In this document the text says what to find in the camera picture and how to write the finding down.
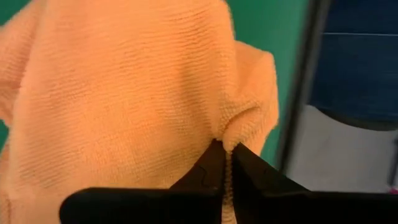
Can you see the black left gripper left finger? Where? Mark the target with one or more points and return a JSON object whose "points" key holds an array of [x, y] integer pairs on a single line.
{"points": [[186, 202]]}

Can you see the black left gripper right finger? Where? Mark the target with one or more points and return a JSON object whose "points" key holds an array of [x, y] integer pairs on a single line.
{"points": [[280, 205]]}

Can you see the orange microfiber towel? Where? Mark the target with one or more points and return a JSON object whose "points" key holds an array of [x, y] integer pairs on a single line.
{"points": [[124, 93]]}

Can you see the dark blue panel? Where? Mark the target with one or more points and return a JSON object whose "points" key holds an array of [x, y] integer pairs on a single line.
{"points": [[357, 62]]}

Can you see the green table mat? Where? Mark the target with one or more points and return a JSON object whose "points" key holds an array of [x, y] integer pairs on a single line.
{"points": [[264, 25]]}

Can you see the black metal rig frame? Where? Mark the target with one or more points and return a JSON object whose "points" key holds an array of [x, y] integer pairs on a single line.
{"points": [[306, 62]]}

